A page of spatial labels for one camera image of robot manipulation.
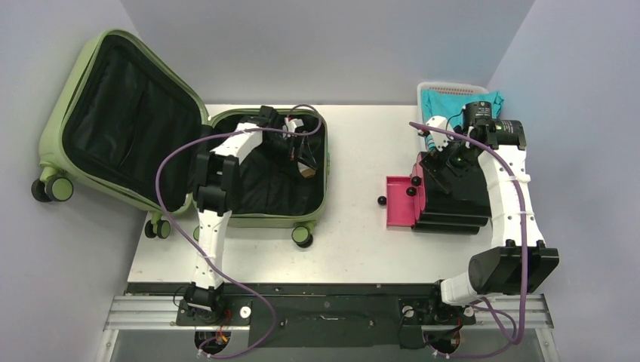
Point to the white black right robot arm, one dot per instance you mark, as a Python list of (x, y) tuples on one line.
[(518, 260)]

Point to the green hard-shell suitcase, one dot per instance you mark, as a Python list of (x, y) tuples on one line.
[(124, 124)]

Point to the black and pink storage organizer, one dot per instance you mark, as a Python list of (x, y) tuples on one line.
[(418, 202)]

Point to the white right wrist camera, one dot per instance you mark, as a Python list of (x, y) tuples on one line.
[(437, 141)]

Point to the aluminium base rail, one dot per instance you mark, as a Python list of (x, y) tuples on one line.
[(161, 313)]

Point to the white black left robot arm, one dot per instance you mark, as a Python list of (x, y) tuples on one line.
[(259, 168)]

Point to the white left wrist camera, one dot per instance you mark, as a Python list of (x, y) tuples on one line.
[(293, 125)]

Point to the teal garment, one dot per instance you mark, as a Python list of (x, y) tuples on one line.
[(435, 103)]

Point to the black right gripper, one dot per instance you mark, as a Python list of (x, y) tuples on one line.
[(441, 167)]

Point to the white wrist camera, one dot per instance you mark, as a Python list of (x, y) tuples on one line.
[(437, 141), (293, 125)]

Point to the white perforated plastic basket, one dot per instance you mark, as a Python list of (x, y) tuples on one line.
[(448, 88)]

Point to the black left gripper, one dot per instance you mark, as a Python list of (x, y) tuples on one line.
[(300, 153)]

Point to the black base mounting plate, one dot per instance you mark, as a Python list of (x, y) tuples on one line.
[(410, 316)]

